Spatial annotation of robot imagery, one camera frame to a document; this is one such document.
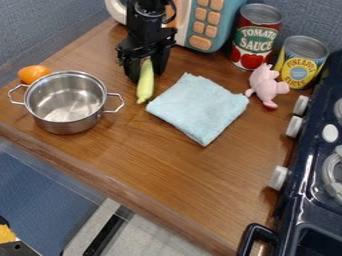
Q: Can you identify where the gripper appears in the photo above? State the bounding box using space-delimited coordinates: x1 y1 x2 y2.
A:
114 20 180 85

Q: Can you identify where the yellow spoon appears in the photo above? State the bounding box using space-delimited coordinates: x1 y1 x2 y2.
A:
134 57 157 105

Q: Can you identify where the light blue cloth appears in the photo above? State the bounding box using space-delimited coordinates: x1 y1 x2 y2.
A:
144 72 252 148

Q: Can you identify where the toy microwave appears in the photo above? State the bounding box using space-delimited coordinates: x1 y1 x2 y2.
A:
104 0 249 54

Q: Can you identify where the silver pot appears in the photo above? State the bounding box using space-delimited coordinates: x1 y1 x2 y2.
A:
6 69 127 136

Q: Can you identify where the red tomato sauce can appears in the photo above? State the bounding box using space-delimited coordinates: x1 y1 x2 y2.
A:
228 3 285 72

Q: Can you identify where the orange toy fruit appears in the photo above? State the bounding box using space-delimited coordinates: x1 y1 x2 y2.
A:
16 64 54 86

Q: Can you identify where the pink plush pig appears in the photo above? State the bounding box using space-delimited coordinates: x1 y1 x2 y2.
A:
243 62 293 111

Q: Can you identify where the yellow pineapple can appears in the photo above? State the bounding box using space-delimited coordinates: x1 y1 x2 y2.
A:
272 35 332 91

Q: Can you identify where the toy stove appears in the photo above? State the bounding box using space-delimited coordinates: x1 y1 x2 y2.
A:
236 49 342 256

